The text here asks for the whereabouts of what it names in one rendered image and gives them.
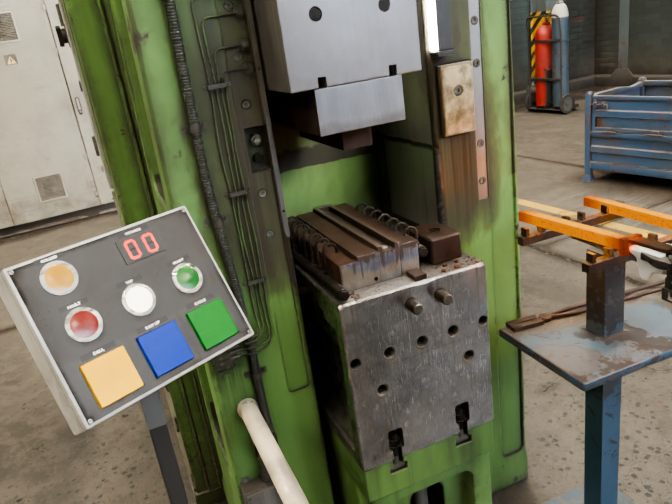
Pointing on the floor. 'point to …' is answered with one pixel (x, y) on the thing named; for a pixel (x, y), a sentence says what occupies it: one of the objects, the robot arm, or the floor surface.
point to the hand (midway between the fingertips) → (639, 244)
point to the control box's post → (155, 416)
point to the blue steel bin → (629, 130)
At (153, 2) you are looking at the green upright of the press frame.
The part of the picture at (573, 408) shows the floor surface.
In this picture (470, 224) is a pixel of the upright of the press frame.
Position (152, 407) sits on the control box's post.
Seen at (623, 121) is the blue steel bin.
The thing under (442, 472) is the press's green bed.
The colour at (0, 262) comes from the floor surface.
